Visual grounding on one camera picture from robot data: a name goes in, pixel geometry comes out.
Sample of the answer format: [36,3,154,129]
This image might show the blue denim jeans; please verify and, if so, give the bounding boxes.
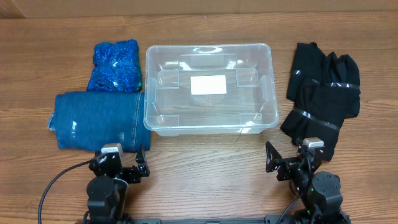
[47,91,150,152]

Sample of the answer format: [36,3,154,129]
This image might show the black taped garment front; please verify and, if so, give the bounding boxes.
[281,79,360,161]

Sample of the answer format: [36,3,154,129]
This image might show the black taped garment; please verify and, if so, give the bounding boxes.
[287,42,360,101]
[281,79,360,161]

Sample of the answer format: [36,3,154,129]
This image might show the clear plastic storage bin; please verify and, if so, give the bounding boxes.
[144,43,279,136]

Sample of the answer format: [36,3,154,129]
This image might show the blue sequin fabric bundle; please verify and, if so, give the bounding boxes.
[86,39,142,93]

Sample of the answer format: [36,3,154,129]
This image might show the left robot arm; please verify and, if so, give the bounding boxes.
[83,143,150,223]

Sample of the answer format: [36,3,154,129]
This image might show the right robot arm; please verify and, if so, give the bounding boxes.
[264,138,351,224]

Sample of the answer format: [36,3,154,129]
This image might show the white label in bin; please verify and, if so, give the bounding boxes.
[190,75,227,95]

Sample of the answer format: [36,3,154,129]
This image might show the black taped garment back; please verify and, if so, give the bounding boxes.
[287,42,360,101]

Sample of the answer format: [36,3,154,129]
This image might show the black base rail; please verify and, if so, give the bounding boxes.
[132,215,279,224]

